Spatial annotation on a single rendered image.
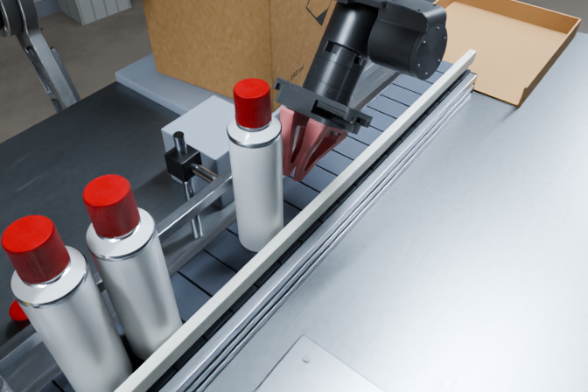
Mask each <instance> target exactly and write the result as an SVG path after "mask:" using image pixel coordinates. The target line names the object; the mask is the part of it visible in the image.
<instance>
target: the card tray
mask: <svg viewBox="0 0 588 392"><path fill-rule="evenodd" d="M434 4H436V5H439V6H441V7H443V8H444V9H445V11H446V13H447V20H446V25H445V27H446V29H447V34H448V40H447V46H446V50H445V53H444V57H443V60H444V61H447V62H450V63H452V64H455V63H456V62H457V61H458V60H459V59H460V58H461V57H463V56H464V55H465V54H466V53H467V52H468V51H469V50H470V49H472V50H474V51H476V56H475V59H474V62H473V63H472V64H471V65H470V66H469V67H468V68H467V69H470V70H471V72H473V73H476V74H477V75H478V76H477V79H476V82H475V85H474V89H473V91H475V92H478V93H480V94H483V95H486V96H489V97H492V98H494V99H496V100H499V101H502V102H505V103H508V104H510V105H513V106H516V107H518V108H519V107H520V106H521V105H522V104H523V103H524V102H525V101H526V99H527V98H528V97H529V95H530V94H531V93H532V91H533V90H534V89H535V88H536V86H537V85H538V83H539V82H540V81H541V80H542V78H543V77H544V75H545V74H546V73H547V72H548V71H549V70H550V68H551V67H552V66H553V65H554V63H555V62H556V61H557V59H558V58H559V57H560V55H561V54H562V53H563V52H564V50H565V49H566V47H567V46H568V45H569V44H570V42H571V41H572V40H573V39H574V38H575V36H576V33H577V31H578V27H579V25H580V23H581V20H582V18H578V17H573V16H569V15H566V14H563V13H560V12H556V11H553V10H547V9H544V8H541V7H537V6H534V5H531V4H528V3H522V2H519V1H515V0H437V1H435V2H434Z"/></svg>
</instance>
